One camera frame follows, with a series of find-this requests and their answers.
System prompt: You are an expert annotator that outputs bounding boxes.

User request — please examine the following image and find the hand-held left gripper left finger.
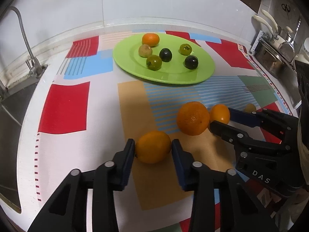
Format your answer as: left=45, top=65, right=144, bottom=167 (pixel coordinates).
left=27, top=138, right=136, bottom=232

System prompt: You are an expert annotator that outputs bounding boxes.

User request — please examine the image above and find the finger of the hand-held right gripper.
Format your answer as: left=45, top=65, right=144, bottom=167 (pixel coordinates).
left=209, top=121, right=292, bottom=159
left=228, top=107, right=298, bottom=145

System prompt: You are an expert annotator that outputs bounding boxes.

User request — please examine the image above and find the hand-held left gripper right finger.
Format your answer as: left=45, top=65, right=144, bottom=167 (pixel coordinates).
left=171, top=139, right=278, bottom=232

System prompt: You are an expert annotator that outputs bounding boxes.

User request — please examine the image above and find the small orange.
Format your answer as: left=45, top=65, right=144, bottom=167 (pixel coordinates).
left=209, top=104, right=230, bottom=125
left=142, top=33, right=160, bottom=47
left=135, top=130, right=172, bottom=164

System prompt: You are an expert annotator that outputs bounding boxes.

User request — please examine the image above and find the large orange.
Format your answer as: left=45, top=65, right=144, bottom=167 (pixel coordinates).
left=177, top=101, right=210, bottom=136

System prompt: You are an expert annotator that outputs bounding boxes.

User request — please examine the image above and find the dark purple plum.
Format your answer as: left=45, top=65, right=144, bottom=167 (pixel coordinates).
left=184, top=55, right=199, bottom=69
left=159, top=48, right=173, bottom=62

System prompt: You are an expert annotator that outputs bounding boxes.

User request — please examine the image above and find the green plate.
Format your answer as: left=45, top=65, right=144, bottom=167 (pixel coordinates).
left=112, top=32, right=216, bottom=84

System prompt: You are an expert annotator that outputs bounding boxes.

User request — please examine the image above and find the yellow-green mandarin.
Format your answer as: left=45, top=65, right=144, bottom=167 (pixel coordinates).
left=179, top=43, right=192, bottom=56

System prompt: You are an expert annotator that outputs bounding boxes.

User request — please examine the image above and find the green mandarin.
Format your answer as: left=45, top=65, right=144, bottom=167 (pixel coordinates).
left=146, top=55, right=162, bottom=71

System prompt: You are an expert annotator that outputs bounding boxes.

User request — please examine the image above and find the metal dish rack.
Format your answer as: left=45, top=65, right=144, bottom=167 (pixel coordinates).
left=250, top=30, right=298, bottom=76

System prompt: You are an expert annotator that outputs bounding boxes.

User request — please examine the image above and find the metal skimmer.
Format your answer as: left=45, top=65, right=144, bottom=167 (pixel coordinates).
left=279, top=14, right=303, bottom=57

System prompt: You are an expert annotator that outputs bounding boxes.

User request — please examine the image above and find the colourful patchwork tablecloth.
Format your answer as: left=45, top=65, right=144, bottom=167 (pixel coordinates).
left=34, top=30, right=293, bottom=232

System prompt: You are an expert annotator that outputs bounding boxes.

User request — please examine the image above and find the white ceramic jug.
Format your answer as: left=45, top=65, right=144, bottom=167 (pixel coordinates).
left=293, top=37, right=309, bottom=65

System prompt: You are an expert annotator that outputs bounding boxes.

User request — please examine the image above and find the lidded steel pot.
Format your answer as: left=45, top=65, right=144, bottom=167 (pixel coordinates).
left=275, top=25, right=294, bottom=42

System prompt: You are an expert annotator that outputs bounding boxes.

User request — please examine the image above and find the stainless steel sink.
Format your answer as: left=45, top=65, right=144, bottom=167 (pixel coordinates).
left=0, top=77, right=40, bottom=214

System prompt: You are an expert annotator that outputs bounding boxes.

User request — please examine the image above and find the thin gooseneck faucet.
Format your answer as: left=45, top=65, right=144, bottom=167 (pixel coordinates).
left=7, top=6, right=48, bottom=78

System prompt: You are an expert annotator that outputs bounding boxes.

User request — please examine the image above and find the white pan handle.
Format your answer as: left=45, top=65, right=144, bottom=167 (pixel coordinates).
left=261, top=9, right=279, bottom=30
left=253, top=14, right=274, bottom=33

